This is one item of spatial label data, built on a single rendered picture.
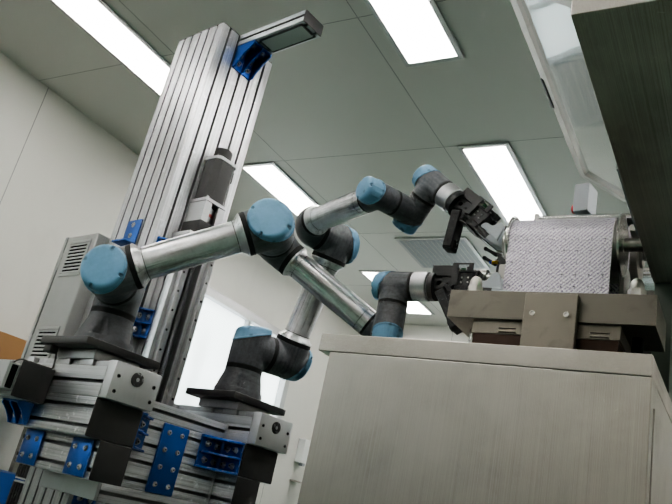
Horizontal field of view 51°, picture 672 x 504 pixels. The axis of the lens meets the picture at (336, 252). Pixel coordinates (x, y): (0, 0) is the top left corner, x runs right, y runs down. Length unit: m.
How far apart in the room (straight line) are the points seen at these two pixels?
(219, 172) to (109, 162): 3.21
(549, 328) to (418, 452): 0.34
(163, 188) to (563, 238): 1.24
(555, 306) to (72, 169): 4.24
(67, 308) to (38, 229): 2.72
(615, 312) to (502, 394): 0.26
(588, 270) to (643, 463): 0.54
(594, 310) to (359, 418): 0.50
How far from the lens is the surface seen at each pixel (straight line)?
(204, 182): 2.29
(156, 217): 2.25
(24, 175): 5.02
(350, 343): 1.50
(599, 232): 1.71
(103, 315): 1.91
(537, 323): 1.42
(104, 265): 1.79
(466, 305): 1.49
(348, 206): 2.00
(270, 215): 1.78
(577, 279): 1.67
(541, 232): 1.74
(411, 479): 1.38
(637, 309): 1.41
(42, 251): 5.07
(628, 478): 1.28
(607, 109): 1.09
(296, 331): 2.28
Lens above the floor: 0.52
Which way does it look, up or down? 21 degrees up
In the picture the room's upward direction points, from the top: 13 degrees clockwise
